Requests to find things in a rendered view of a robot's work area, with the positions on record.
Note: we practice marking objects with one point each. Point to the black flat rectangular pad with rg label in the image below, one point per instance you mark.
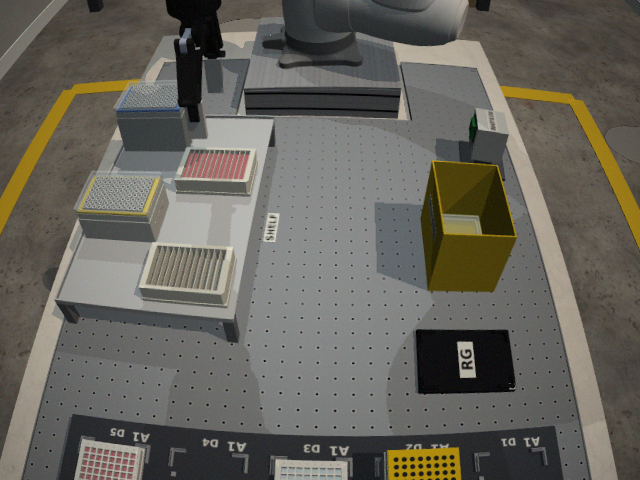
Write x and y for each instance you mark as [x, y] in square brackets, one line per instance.
[464, 361]

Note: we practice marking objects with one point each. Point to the beige well plate with pink wells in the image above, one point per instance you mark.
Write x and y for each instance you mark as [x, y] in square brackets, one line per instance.
[107, 461]

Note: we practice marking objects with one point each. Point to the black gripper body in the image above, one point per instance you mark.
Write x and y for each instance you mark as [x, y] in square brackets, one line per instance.
[191, 14]

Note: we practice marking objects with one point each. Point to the yellow open-top box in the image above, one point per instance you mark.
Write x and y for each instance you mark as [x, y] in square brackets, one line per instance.
[466, 262]

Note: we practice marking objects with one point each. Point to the white trough reservoir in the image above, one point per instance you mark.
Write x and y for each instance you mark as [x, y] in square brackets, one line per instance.
[207, 292]

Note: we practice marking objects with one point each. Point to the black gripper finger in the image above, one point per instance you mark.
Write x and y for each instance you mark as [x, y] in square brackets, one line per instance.
[212, 60]
[189, 83]

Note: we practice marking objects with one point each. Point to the yellow tip rack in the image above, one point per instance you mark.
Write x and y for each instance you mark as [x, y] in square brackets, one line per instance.
[421, 464]

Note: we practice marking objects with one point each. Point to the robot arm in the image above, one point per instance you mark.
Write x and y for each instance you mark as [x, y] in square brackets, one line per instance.
[314, 31]

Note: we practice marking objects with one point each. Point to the grey flat table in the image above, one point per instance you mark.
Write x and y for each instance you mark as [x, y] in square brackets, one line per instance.
[105, 274]

